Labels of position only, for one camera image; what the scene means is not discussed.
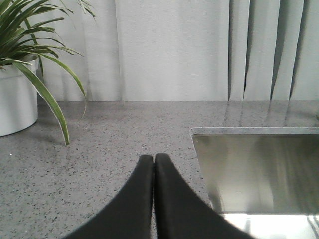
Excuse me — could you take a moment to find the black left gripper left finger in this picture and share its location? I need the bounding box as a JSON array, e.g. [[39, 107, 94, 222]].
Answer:
[[66, 155, 153, 239]]

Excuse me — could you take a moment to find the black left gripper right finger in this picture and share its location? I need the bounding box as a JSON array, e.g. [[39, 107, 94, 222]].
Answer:
[[155, 153, 251, 239]]

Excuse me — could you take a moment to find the stainless steel sink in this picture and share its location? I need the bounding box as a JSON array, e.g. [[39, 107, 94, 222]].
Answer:
[[190, 127, 319, 239]]

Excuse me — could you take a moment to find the white plant pot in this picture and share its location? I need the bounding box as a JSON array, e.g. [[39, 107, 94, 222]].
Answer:
[[0, 65, 38, 136]]

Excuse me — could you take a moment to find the white pleated curtain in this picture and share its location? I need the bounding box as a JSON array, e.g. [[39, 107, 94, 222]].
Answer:
[[53, 0, 319, 101]]

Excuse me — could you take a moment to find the green spider plant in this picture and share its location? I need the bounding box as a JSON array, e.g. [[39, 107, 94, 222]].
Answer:
[[0, 0, 86, 145]]

